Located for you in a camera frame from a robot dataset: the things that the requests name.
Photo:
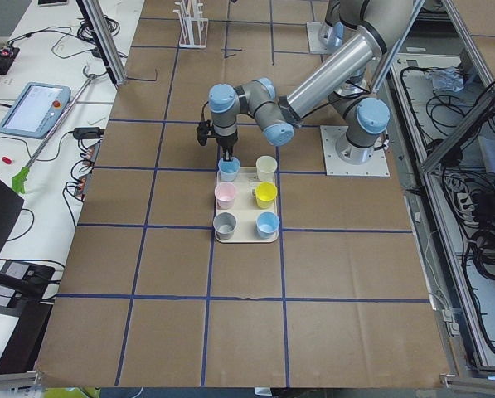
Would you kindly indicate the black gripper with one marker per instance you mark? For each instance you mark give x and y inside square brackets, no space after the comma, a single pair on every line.
[227,143]

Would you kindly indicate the light blue plastic cup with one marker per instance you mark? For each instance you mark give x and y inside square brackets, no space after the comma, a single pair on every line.
[228,170]

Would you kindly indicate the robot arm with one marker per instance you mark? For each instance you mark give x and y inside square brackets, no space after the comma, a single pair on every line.
[377,26]

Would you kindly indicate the cream white plastic cup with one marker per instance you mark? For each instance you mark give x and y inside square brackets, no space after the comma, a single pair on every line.
[266,167]

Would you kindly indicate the pink plastic cup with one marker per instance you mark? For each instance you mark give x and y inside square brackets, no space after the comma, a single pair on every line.
[225,194]

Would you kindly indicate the yellow plastic cup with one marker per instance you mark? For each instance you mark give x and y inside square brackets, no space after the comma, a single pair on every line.
[265,195]

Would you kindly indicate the grey plastic cup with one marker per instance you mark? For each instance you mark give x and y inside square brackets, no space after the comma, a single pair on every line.
[224,225]

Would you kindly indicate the cream plastic tray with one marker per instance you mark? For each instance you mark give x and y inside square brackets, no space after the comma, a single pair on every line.
[245,209]

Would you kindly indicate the black power adapter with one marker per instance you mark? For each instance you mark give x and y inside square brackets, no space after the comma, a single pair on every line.
[87,133]

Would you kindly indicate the teach pendant tablet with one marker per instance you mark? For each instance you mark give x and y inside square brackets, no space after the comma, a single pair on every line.
[36,110]

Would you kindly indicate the metal reacher grabber tool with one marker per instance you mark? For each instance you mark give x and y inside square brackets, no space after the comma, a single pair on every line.
[19,179]

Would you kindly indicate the white wire cup rack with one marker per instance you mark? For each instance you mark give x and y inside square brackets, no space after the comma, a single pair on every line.
[194,26]

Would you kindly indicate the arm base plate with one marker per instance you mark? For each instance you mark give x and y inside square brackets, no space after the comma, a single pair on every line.
[324,39]
[341,159]

